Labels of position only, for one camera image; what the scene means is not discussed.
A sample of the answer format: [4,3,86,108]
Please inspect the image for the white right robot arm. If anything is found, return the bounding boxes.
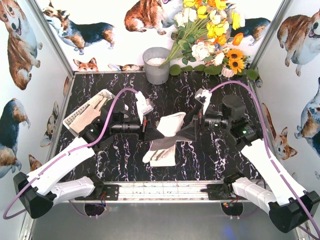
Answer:
[177,93,320,233]

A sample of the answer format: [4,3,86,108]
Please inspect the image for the white perforated storage basket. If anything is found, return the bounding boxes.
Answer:
[63,89,115,137]

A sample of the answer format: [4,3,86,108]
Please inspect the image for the sunflower pot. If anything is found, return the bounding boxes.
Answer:
[220,48,251,78]

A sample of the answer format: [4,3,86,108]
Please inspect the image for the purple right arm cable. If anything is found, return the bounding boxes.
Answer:
[211,80,320,235]

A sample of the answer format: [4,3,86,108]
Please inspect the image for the aluminium front rail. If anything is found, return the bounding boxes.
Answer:
[104,180,231,203]

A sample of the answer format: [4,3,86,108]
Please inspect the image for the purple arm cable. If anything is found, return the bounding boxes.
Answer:
[211,80,320,235]
[2,88,138,220]

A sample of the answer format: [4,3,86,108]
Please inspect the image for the grey metal bucket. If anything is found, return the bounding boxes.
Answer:
[142,47,170,85]

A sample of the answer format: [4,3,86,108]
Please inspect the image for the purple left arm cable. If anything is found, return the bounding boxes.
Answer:
[2,88,138,220]

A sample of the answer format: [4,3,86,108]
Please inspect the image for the artificial flower bouquet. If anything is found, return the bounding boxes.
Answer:
[161,0,246,66]

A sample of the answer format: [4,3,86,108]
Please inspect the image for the white glove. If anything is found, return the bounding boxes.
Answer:
[157,112,186,137]
[70,96,109,134]

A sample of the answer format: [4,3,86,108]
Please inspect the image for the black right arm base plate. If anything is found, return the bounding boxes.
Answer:
[200,172,244,200]

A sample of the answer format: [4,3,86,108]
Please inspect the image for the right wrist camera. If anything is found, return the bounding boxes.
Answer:
[195,88,212,115]

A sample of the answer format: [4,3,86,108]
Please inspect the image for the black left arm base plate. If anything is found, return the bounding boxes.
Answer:
[75,174,120,201]

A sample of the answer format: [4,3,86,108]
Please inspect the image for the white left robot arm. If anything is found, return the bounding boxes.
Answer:
[13,99,165,219]

